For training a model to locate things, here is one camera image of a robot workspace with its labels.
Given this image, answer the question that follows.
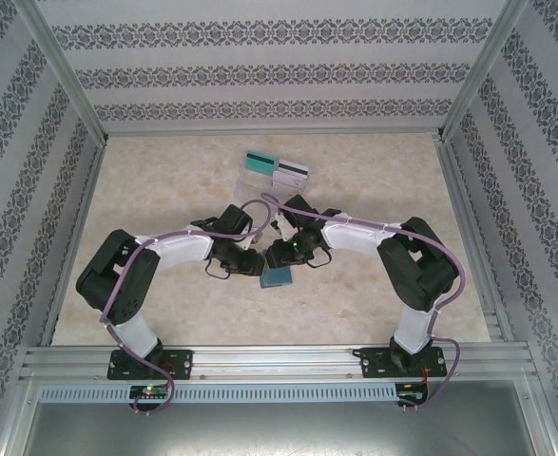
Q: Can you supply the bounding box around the blue card holder wallet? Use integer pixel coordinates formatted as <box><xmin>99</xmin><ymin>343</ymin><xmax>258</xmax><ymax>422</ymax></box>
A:
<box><xmin>258</xmin><ymin>265</ymin><xmax>295</xmax><ymax>291</ymax></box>

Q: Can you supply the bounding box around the clear acrylic card organizer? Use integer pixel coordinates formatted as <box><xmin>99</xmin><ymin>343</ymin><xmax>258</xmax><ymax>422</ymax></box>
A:
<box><xmin>233</xmin><ymin>165</ymin><xmax>309</xmax><ymax>201</ymax></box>

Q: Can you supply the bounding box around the pale lilac card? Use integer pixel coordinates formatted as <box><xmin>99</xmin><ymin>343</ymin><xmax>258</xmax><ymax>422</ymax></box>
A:
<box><xmin>271</xmin><ymin>176</ymin><xmax>307</xmax><ymax>197</ymax></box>

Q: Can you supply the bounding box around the white black-striped card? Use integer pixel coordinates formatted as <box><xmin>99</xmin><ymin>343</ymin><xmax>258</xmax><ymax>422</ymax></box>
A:
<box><xmin>276</xmin><ymin>159</ymin><xmax>311</xmax><ymax>185</ymax></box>

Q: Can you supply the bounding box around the teal striped card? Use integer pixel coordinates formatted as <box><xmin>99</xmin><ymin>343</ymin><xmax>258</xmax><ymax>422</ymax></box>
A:
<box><xmin>243</xmin><ymin>150</ymin><xmax>280</xmax><ymax>174</ymax></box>

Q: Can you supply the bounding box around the small controller circuit board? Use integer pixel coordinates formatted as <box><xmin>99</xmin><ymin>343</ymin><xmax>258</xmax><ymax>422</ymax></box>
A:
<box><xmin>396</xmin><ymin>381</ymin><xmax>431</xmax><ymax>402</ymax></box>
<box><xmin>128</xmin><ymin>384</ymin><xmax>173</xmax><ymax>400</ymax></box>

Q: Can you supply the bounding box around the grey sheet metal tray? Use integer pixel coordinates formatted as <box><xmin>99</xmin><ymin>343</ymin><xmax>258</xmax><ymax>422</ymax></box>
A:
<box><xmin>0</xmin><ymin>401</ymin><xmax>558</xmax><ymax>456</ymax></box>

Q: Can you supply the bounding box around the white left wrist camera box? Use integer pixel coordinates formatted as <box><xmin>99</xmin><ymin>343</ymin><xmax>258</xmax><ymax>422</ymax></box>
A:
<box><xmin>239</xmin><ymin>229</ymin><xmax>264</xmax><ymax>252</ymax></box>

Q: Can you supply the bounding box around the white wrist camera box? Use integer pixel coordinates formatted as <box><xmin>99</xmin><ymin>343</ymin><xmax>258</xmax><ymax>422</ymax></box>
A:
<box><xmin>239</xmin><ymin>229</ymin><xmax>264</xmax><ymax>252</ymax></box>
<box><xmin>269</xmin><ymin>212</ymin><xmax>293</xmax><ymax>244</ymax></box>

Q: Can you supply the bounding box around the thin black left gripper cable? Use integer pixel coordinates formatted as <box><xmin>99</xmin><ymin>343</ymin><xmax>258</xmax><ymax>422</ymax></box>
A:
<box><xmin>204</xmin><ymin>258</ymin><xmax>235</xmax><ymax>279</ymax></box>

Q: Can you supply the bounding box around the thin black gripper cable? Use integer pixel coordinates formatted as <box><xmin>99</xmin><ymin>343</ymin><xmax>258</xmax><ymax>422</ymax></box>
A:
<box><xmin>306</xmin><ymin>246</ymin><xmax>333</xmax><ymax>267</ymax></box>
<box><xmin>204</xmin><ymin>258</ymin><xmax>235</xmax><ymax>279</ymax></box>

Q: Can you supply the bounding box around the thin black right gripper cable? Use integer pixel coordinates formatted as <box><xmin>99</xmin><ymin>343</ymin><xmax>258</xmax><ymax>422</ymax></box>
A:
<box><xmin>306</xmin><ymin>246</ymin><xmax>333</xmax><ymax>267</ymax></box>

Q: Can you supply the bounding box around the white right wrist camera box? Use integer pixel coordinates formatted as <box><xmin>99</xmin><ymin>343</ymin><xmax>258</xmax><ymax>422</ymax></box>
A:
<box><xmin>269</xmin><ymin>212</ymin><xmax>293</xmax><ymax>244</ymax></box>

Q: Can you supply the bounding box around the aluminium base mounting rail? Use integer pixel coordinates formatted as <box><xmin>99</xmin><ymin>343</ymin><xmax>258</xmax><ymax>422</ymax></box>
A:
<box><xmin>19</xmin><ymin>344</ymin><xmax>539</xmax><ymax>381</ymax></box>

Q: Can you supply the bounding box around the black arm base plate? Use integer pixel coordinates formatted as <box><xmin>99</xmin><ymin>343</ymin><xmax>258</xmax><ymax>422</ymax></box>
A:
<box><xmin>359</xmin><ymin>347</ymin><xmax>450</xmax><ymax>380</ymax></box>
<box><xmin>108</xmin><ymin>349</ymin><xmax>195</xmax><ymax>382</ymax></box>

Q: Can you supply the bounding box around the slotted grey cable duct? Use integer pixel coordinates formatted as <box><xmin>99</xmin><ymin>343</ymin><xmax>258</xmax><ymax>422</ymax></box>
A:
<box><xmin>38</xmin><ymin>383</ymin><xmax>398</xmax><ymax>403</ymax></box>

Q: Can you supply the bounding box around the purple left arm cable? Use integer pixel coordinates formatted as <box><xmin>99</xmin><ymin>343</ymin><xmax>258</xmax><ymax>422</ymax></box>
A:
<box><xmin>101</xmin><ymin>199</ymin><xmax>273</xmax><ymax>417</ymax></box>

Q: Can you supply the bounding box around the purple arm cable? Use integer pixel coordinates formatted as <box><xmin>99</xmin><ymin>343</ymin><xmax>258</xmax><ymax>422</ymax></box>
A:
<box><xmin>262</xmin><ymin>192</ymin><xmax>468</xmax><ymax>412</ymax></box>
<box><xmin>101</xmin><ymin>199</ymin><xmax>273</xmax><ymax>417</ymax></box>

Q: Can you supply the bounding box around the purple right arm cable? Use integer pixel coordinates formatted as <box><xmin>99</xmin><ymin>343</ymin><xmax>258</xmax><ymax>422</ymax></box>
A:
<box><xmin>262</xmin><ymin>192</ymin><xmax>468</xmax><ymax>412</ymax></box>

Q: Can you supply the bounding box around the aluminium table side rail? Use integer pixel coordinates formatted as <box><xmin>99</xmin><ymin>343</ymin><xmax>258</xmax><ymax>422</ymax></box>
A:
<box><xmin>435</xmin><ymin>135</ymin><xmax>515</xmax><ymax>343</ymax></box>
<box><xmin>38</xmin><ymin>137</ymin><xmax>109</xmax><ymax>348</ymax></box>

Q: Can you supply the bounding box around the aluminium frame corner post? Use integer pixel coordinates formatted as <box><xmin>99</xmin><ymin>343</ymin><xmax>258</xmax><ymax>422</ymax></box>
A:
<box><xmin>10</xmin><ymin>0</ymin><xmax>109</xmax><ymax>143</ymax></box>
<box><xmin>437</xmin><ymin>0</ymin><xmax>531</xmax><ymax>142</ymax></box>

